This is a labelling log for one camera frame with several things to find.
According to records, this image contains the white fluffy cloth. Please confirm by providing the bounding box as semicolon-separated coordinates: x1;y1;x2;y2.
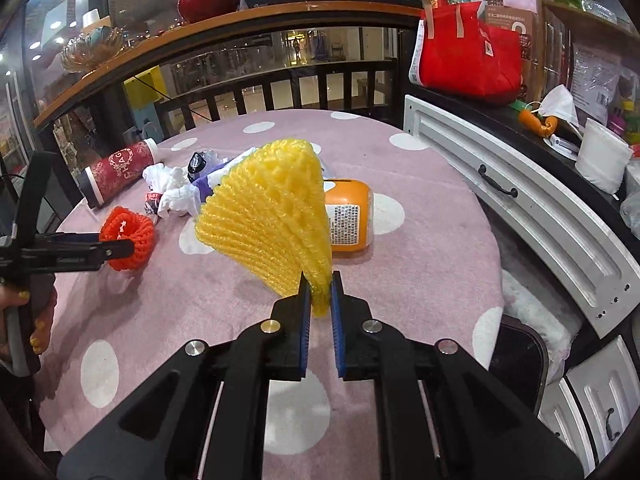
500;270;583;361

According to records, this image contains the red fabric bag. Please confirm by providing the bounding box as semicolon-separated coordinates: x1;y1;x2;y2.
419;1;523;101

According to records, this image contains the orange-red foam fruit net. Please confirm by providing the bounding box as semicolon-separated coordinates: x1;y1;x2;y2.
98;206;156;272

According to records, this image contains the yellow box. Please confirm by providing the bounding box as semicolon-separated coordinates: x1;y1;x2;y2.
124;67;163;111

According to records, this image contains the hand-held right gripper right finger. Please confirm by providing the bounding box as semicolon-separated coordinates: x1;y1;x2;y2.
331;271;586;480

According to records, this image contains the wooden shelf rack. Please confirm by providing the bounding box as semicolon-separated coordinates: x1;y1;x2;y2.
542;0;640;51

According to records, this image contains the curved wooden counter rail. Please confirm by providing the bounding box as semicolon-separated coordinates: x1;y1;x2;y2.
32;0;426;128

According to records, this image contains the black trash bin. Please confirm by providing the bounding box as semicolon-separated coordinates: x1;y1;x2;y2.
487;315;551;413

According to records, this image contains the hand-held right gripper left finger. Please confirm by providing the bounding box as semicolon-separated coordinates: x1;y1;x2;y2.
57;271;311;480

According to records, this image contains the white face mask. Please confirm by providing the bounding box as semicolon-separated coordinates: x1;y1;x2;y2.
537;84;581;126

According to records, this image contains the yellow foam fruit net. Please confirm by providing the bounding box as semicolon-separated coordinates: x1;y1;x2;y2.
195;140;333;318

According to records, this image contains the brown printed carton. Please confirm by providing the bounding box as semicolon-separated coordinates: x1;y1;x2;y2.
482;0;543;101

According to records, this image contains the crumpled clear plastic bag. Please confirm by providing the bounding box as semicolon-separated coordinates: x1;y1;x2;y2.
620;190;640;241

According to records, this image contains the white curved cabinet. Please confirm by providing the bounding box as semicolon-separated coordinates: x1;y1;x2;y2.
402;94;640;338

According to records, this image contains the black railing fence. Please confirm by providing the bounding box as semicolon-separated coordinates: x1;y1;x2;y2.
122;60;401;141

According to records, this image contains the orange plastic bottle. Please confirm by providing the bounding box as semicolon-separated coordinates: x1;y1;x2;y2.
320;178;375;253

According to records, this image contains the red patterned paper cup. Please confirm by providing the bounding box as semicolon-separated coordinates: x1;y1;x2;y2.
79;140;160;209

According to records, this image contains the amber glass bowl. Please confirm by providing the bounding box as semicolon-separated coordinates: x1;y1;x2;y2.
61;25;126;73

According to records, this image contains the orange carrot toy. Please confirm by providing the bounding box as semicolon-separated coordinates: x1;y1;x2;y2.
517;101;558;138

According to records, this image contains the clear bag with paper label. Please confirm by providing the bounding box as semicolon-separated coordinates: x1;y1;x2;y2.
570;42;623;111

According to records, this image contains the white tissue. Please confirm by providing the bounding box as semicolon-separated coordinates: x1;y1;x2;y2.
142;161;206;220

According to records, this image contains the white bucket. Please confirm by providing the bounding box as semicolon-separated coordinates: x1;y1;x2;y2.
575;117;632;195

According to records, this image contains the clear black-printed plastic wrapper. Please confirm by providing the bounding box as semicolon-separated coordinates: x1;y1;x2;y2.
187;149;233;183

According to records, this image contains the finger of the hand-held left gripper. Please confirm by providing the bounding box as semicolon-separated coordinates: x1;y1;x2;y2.
32;232;137;273

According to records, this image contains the purple plastic wrapper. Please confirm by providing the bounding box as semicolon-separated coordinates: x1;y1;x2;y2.
192;170;236;202

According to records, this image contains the person's left hand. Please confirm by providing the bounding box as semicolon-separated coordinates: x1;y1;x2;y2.
0;284;58;361

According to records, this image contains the pink polka-dot tablecloth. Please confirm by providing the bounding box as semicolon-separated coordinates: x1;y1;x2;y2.
37;108;505;480

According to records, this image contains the white drawer front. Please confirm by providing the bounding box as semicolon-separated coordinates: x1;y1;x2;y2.
565;335;640;466

